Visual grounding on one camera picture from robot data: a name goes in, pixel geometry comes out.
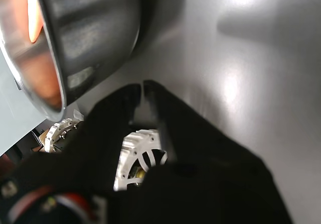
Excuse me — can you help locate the orange toy carrot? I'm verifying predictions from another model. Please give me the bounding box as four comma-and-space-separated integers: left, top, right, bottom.
27, 0, 45, 44

